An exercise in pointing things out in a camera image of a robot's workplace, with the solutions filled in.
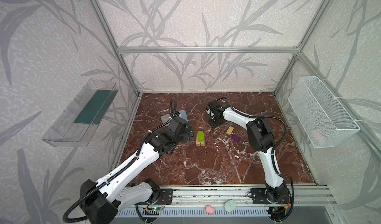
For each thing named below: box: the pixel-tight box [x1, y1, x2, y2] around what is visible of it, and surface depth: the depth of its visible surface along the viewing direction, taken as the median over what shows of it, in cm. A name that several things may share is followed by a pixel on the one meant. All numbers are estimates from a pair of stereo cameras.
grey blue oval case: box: [178, 110, 189, 123], surface depth 107 cm
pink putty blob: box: [205, 205, 215, 216], surface depth 70 cm
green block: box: [197, 130, 204, 142], surface depth 92 cm
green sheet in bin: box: [73, 89, 119, 125], surface depth 71 cm
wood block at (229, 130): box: [225, 125, 235, 136], surface depth 100 cm
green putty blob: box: [224, 199, 237, 212], surface depth 72 cm
